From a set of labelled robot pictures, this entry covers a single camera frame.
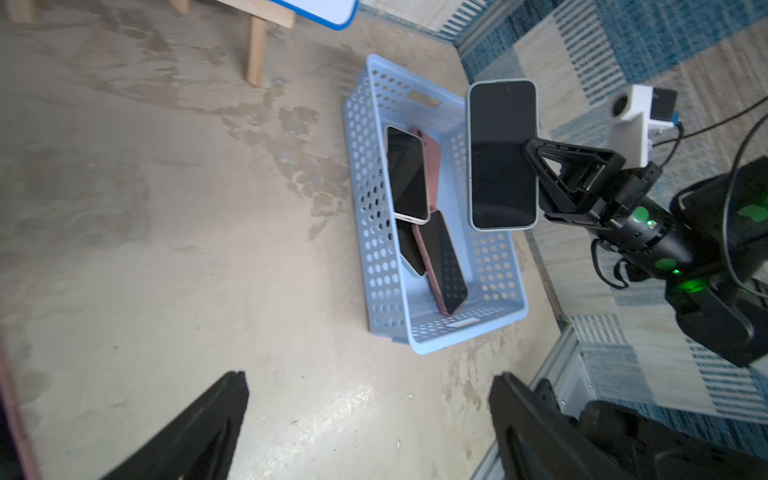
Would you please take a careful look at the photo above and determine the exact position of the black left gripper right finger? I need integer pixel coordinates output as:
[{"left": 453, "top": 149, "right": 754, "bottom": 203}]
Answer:
[{"left": 489, "top": 373, "right": 618, "bottom": 479}]

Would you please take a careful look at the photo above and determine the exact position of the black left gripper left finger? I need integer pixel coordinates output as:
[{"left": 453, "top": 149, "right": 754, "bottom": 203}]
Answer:
[{"left": 105, "top": 371, "right": 249, "bottom": 479}]

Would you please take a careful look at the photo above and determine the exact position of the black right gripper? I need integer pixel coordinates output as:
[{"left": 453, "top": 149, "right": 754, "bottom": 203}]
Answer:
[{"left": 523, "top": 137, "right": 696, "bottom": 282}]

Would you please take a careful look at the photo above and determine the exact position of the black phone without case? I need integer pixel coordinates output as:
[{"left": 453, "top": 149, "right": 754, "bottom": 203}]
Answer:
[{"left": 396, "top": 219, "right": 426, "bottom": 277}]

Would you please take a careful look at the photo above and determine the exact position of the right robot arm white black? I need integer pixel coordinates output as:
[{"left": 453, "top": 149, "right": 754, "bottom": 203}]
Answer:
[{"left": 522, "top": 138, "right": 767, "bottom": 367}]

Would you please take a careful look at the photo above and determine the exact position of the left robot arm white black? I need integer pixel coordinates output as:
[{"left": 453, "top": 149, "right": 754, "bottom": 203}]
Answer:
[{"left": 107, "top": 371, "right": 767, "bottom": 479}]

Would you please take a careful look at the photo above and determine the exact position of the face-down phone salmon case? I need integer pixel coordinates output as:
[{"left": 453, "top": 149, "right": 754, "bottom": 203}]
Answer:
[{"left": 409, "top": 127, "right": 441, "bottom": 212}]

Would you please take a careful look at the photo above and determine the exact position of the light blue perforated storage basket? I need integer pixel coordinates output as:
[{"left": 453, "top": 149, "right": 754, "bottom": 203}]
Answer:
[{"left": 343, "top": 54, "right": 529, "bottom": 354}]

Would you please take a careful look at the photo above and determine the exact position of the wooden tabletop easel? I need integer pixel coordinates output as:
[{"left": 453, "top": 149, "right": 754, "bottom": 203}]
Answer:
[{"left": 2, "top": 0, "right": 297, "bottom": 87}]

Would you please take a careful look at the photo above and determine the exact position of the aluminium frame rail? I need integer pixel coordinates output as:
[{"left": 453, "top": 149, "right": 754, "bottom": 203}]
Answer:
[{"left": 529, "top": 324, "right": 597, "bottom": 419}]

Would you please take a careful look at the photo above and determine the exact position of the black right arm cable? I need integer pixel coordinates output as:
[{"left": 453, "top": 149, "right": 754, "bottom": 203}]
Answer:
[{"left": 590, "top": 92, "right": 768, "bottom": 301}]

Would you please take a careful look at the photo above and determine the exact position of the small whiteboard blue frame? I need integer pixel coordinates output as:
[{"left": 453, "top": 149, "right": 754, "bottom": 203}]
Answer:
[{"left": 273, "top": 0, "right": 360, "bottom": 31}]

